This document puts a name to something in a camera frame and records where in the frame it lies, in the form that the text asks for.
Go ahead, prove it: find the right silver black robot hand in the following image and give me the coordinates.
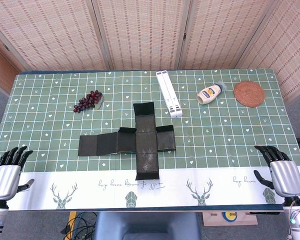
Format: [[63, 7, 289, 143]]
[[253, 145, 300, 198]]

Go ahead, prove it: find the bamboo folding screen panel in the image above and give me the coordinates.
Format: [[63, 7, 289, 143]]
[[91, 0, 192, 71], [0, 0, 110, 72], [178, 0, 282, 70], [236, 0, 300, 105]]

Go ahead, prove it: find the round brown woven coaster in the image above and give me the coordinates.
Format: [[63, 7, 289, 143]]
[[233, 80, 266, 108]]

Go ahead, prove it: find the cream mayonnaise squeeze bottle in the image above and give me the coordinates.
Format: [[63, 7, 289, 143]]
[[196, 80, 228, 106]]

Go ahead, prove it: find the brown wooden door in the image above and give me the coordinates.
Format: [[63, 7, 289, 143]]
[[0, 42, 20, 97]]

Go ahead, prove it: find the white folding stand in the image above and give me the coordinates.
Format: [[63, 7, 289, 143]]
[[155, 70, 184, 119]]

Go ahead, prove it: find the black floor cable tangle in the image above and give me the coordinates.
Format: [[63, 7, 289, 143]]
[[61, 211, 97, 240]]

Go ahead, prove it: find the green grid tablecloth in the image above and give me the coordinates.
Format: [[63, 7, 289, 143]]
[[0, 68, 300, 213]]

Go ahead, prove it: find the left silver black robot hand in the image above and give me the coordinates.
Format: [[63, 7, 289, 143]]
[[0, 146, 35, 201]]

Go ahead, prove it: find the dark blue robot torso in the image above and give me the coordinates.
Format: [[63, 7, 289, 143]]
[[93, 211, 202, 240]]

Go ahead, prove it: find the black foldable cardboard box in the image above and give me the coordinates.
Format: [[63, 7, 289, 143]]
[[77, 101, 177, 181]]

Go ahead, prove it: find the dark red grape bunch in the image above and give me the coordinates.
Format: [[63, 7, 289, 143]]
[[73, 89, 106, 114]]

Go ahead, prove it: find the wooden board with yellow disc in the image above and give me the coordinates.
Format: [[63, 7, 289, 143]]
[[202, 211, 258, 227]]

